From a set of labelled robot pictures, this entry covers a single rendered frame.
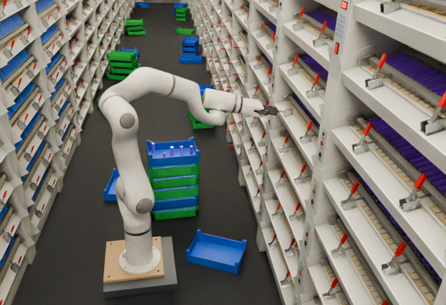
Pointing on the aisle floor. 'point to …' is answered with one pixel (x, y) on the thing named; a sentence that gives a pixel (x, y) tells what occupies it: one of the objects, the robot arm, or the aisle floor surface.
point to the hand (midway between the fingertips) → (272, 111)
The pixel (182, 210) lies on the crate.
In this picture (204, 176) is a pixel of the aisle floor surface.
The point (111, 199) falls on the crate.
